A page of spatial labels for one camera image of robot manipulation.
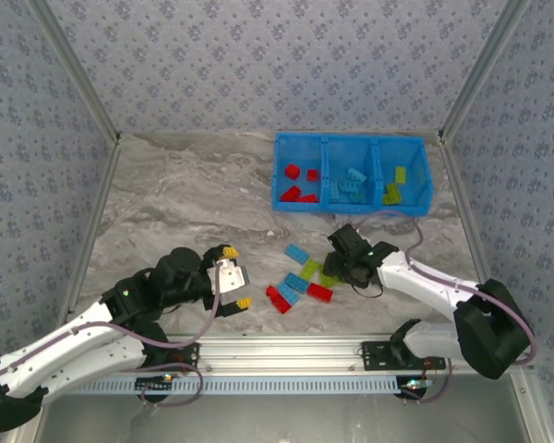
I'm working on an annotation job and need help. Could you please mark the small controller board with LED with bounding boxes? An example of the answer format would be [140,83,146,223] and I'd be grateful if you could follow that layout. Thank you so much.
[136,374,175,394]
[399,377,433,399]

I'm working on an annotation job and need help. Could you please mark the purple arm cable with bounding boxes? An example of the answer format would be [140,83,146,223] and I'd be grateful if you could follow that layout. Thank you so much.
[0,260,223,387]
[353,210,536,368]

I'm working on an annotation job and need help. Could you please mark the slotted light blue cable duct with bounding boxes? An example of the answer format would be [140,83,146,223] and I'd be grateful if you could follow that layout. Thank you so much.
[50,376,405,396]

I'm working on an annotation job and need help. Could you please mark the aluminium table side rail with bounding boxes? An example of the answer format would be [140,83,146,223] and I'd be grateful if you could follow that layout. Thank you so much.
[436,131,512,336]
[54,133,124,327]

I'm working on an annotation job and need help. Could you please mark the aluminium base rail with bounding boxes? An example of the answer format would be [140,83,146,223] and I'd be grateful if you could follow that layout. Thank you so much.
[68,332,536,374]

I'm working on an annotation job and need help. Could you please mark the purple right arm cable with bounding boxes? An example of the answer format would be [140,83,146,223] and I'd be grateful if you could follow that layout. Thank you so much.
[353,210,536,368]

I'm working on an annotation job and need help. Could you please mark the aluminium frame leg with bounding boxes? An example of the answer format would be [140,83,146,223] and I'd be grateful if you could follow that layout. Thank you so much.
[510,371,554,443]
[2,410,47,443]

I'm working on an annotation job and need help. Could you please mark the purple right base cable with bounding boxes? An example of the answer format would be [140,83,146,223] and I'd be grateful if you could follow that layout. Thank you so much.
[399,357,458,406]

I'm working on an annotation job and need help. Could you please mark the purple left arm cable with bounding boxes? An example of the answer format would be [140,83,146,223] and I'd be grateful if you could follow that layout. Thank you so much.
[0,260,223,387]

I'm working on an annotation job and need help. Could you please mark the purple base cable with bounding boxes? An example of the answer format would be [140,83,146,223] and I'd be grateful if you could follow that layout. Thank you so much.
[399,357,458,406]
[119,363,204,410]

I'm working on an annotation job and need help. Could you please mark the aluminium frame post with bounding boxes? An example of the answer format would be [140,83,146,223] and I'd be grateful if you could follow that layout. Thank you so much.
[25,0,121,144]
[438,0,535,139]

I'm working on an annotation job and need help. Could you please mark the aluminium table end rail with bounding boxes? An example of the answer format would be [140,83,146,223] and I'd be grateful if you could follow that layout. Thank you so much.
[117,127,444,138]

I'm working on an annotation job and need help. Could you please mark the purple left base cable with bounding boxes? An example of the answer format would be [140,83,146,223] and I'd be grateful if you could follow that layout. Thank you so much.
[119,363,204,410]

